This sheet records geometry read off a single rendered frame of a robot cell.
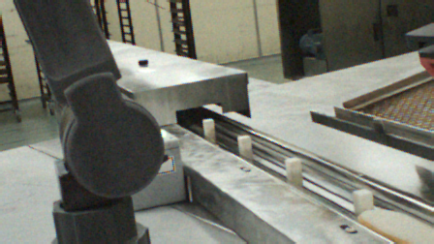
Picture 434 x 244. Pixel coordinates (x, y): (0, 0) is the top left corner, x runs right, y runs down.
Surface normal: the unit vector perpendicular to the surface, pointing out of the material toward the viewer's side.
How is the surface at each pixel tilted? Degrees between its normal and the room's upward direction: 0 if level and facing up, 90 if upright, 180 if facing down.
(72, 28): 84
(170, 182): 90
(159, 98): 90
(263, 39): 90
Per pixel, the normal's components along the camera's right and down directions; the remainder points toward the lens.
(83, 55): 0.17, -0.05
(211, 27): 0.25, 0.17
